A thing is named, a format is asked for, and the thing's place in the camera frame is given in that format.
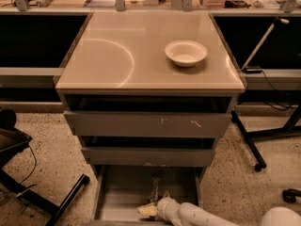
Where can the black wheeled stand right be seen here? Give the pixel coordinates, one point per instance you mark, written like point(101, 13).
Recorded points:
point(289, 129)

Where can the grey drawer cabinet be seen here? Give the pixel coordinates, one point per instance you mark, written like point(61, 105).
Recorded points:
point(119, 65)

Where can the grey drawer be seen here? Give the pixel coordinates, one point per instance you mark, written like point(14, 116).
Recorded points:
point(148, 157)
point(122, 189)
point(147, 124)

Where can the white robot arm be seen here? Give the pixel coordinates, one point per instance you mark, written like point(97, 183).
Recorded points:
point(188, 214)

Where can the clear plastic water bottle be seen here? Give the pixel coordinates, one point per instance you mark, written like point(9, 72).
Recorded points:
point(155, 195)

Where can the white bowl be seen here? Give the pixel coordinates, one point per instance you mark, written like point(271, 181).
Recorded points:
point(185, 53)

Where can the grey top drawer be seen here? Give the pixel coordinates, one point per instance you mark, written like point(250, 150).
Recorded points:
point(147, 124)

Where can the black caster wheel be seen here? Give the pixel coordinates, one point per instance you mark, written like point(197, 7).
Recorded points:
point(290, 195)

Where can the black stand left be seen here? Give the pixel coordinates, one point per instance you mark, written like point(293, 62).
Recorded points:
point(13, 141)

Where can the grey middle drawer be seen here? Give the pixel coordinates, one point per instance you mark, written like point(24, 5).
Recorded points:
point(148, 157)

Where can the grey bottom drawer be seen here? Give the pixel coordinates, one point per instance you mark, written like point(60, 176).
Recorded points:
point(122, 189)

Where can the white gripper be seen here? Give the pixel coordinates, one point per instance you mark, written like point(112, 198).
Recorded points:
point(165, 206)

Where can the white rod with black tip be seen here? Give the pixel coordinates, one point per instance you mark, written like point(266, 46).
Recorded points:
point(276, 20)

